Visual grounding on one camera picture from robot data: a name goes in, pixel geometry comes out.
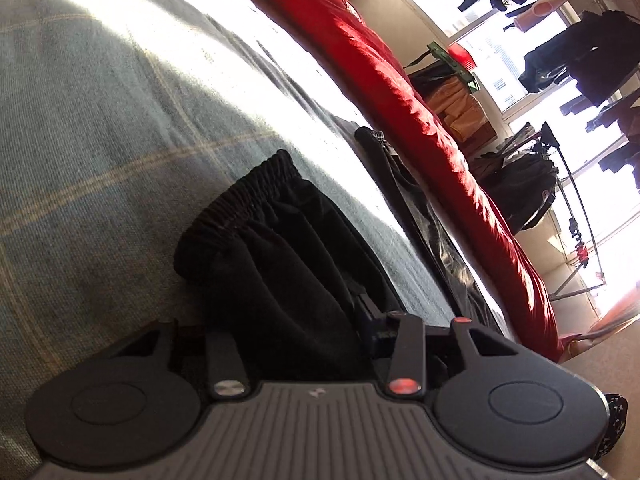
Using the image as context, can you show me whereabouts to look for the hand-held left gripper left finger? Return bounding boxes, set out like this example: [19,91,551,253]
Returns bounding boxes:
[107,317,251,402]

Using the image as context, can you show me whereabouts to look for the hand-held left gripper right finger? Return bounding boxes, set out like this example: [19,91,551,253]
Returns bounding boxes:
[352,292,523,397]

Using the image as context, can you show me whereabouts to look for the black shorts with elastic waistband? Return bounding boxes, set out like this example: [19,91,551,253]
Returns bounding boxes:
[172,149,401,381]

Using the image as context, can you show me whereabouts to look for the black glossy garment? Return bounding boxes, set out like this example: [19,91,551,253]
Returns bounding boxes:
[354,126,506,333]

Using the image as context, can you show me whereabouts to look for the orange clothes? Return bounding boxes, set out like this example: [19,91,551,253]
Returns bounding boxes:
[430,77,488,133]

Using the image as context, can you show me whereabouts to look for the row of hanging dark clothes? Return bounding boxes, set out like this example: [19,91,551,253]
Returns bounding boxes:
[455,0,640,186]

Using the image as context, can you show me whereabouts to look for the black backpack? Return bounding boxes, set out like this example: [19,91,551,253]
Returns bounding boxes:
[472,149,560,235]

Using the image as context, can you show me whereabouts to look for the red quilt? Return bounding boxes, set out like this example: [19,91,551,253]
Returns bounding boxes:
[247,0,563,363]

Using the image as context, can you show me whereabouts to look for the dark white-printed cloth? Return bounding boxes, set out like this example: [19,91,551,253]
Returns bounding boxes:
[592,391,629,463]

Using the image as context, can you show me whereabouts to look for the dark cloth on chair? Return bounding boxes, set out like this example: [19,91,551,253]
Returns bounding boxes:
[406,57,468,103]

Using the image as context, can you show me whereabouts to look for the black metal stand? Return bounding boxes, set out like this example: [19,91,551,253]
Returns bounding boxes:
[520,121,608,301]

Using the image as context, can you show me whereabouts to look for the red basin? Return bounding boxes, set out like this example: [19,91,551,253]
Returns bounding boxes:
[446,41,477,72]

